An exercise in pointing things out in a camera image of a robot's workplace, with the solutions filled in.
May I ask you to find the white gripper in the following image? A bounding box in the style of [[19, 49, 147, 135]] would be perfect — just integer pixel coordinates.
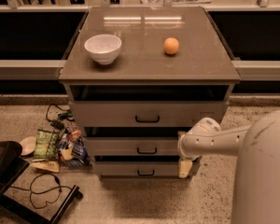
[[177, 118, 221, 178]]

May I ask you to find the grey drawer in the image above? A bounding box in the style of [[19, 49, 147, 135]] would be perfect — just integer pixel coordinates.
[[92, 155, 179, 178], [69, 85, 229, 127], [83, 127, 189, 156]]

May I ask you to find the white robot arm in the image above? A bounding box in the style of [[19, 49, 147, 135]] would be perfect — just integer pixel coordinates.
[[177, 110, 280, 224]]

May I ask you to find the grey bottom drawer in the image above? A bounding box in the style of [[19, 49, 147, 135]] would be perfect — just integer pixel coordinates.
[[92, 155, 179, 178]]

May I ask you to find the grey drawer cabinet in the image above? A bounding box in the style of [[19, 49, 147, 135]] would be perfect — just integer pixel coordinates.
[[58, 6, 242, 181]]

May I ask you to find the grey top drawer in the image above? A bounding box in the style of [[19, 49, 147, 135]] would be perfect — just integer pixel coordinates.
[[69, 85, 229, 127]]

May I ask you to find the blue snack bag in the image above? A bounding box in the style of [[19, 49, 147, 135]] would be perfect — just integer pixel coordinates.
[[61, 138, 89, 167]]

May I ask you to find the red white snack packet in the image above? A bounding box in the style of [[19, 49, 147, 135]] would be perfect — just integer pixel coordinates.
[[65, 130, 81, 148]]

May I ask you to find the orange fruit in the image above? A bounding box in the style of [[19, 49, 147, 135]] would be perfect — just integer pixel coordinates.
[[163, 37, 179, 55]]

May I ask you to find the yellow snack packet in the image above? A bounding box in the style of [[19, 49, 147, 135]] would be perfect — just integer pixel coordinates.
[[30, 161, 60, 173]]

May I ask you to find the white ceramic bowl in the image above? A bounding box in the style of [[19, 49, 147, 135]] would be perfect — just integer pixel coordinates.
[[84, 35, 122, 64]]

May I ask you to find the white paper plate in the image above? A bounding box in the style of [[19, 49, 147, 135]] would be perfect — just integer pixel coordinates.
[[20, 136, 36, 156]]

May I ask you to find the black chair base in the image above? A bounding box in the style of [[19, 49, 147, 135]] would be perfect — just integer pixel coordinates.
[[0, 141, 83, 224]]

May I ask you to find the black power adapter cable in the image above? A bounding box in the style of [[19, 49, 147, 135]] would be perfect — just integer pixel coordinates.
[[45, 104, 75, 132]]

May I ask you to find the black cable on floor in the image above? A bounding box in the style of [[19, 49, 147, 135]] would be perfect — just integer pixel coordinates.
[[9, 172, 73, 210]]

